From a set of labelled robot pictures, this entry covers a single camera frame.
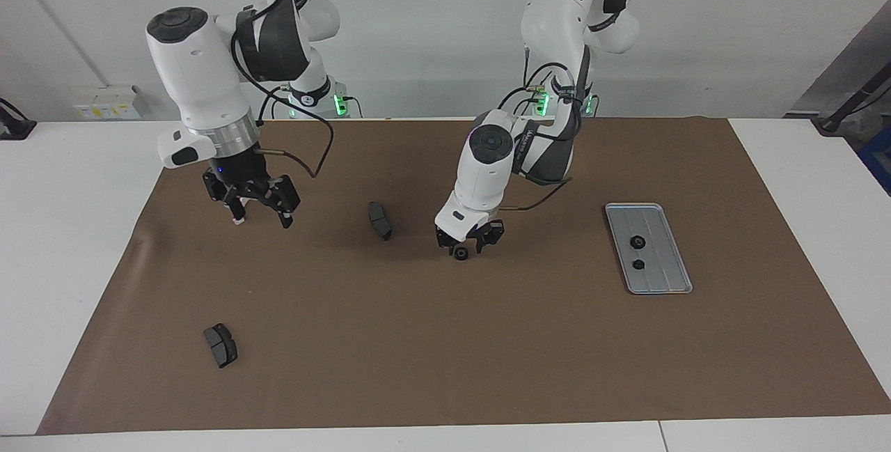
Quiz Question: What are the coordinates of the silver metal tray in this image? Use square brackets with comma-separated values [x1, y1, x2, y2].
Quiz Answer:
[604, 203, 694, 295]

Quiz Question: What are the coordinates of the long grey brake pad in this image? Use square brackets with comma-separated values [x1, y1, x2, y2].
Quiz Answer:
[367, 201, 393, 242]

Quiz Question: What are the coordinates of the brown table mat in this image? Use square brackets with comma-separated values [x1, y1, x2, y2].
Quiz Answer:
[36, 116, 891, 436]

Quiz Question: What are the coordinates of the short grey brake pad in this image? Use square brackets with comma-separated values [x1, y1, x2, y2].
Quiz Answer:
[203, 323, 239, 369]

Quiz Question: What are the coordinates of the black clamp base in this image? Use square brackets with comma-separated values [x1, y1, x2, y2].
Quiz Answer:
[0, 98, 37, 141]

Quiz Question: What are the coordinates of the black stand leg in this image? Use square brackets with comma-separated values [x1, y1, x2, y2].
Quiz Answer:
[811, 65, 891, 136]

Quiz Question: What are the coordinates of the blue crate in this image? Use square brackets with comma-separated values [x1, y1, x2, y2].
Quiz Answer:
[858, 128, 891, 195]

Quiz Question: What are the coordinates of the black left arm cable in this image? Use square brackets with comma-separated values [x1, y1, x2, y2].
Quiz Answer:
[498, 62, 592, 212]

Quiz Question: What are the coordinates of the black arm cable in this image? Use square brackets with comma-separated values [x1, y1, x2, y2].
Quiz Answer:
[209, 0, 335, 180]
[498, 62, 592, 212]

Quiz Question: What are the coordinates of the black right base cable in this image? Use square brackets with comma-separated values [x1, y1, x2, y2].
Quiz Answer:
[259, 86, 290, 120]

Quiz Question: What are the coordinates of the black base cable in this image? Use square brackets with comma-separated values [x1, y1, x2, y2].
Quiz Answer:
[496, 83, 551, 117]
[259, 86, 290, 120]

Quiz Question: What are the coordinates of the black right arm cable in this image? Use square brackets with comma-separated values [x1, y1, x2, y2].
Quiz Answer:
[209, 0, 335, 180]

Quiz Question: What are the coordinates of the black left base cable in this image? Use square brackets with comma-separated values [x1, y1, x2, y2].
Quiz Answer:
[496, 83, 551, 117]

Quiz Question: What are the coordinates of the white wall socket box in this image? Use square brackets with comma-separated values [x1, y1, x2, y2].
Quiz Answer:
[73, 86, 143, 120]

